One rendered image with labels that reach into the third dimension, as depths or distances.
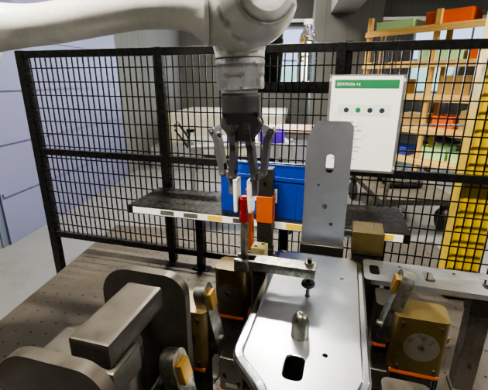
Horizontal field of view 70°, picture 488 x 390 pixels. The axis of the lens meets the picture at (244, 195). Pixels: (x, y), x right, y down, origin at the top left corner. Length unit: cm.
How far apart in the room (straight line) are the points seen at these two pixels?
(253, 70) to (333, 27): 663
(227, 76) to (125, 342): 44
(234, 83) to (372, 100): 65
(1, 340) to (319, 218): 100
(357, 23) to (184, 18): 686
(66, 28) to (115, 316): 42
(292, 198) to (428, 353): 54
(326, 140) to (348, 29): 640
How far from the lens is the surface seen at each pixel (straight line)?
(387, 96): 120
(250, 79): 64
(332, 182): 95
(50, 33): 65
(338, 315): 75
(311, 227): 100
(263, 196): 102
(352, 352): 67
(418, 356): 75
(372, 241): 98
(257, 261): 75
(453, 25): 595
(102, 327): 42
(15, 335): 134
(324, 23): 726
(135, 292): 47
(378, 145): 122
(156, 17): 52
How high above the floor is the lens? 144
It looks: 18 degrees down
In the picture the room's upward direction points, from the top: straight up
